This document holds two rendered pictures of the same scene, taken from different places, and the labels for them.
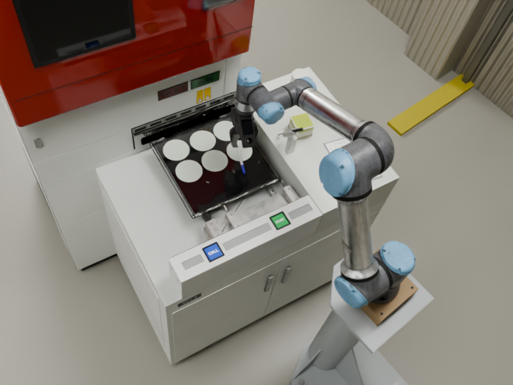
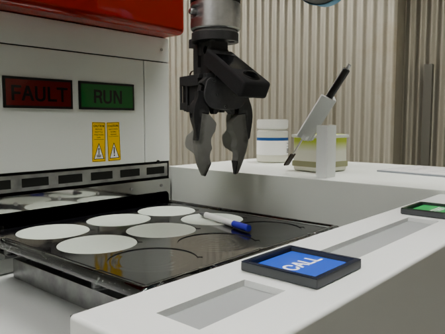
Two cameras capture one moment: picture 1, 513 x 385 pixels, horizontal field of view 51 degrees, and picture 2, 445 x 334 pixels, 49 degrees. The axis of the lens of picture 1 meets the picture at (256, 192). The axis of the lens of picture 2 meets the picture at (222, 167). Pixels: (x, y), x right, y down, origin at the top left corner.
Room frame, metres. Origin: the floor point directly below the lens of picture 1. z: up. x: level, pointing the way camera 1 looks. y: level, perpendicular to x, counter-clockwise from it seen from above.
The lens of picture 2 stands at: (0.49, 0.20, 1.05)
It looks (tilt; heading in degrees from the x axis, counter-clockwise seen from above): 5 degrees down; 351
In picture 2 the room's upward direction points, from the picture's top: straight up
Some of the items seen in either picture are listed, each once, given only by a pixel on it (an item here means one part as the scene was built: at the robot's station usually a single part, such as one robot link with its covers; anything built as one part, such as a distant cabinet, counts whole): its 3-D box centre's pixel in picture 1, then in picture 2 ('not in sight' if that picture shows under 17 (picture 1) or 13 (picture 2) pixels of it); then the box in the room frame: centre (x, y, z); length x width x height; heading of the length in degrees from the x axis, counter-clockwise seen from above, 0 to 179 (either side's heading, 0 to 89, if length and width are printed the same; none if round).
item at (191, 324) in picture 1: (237, 234); not in sight; (1.16, 0.05, 0.41); 0.96 x 0.64 x 0.82; 130
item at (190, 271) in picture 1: (246, 245); (385, 314); (0.87, 0.00, 0.89); 0.55 x 0.09 x 0.14; 130
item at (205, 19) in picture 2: (245, 101); (213, 20); (1.24, 0.10, 1.21); 0.08 x 0.08 x 0.05
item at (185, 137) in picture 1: (214, 160); (161, 231); (1.19, 0.18, 0.90); 0.34 x 0.34 x 0.01; 40
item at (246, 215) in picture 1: (252, 217); not in sight; (1.00, 0.00, 0.87); 0.36 x 0.08 x 0.03; 130
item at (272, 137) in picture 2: (298, 82); (272, 140); (1.56, -0.08, 1.01); 0.07 x 0.07 x 0.10
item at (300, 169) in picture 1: (311, 144); (348, 207); (1.36, -0.18, 0.89); 0.62 x 0.35 x 0.14; 40
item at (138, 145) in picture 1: (186, 123); (72, 216); (1.34, 0.32, 0.89); 0.44 x 0.02 x 0.10; 130
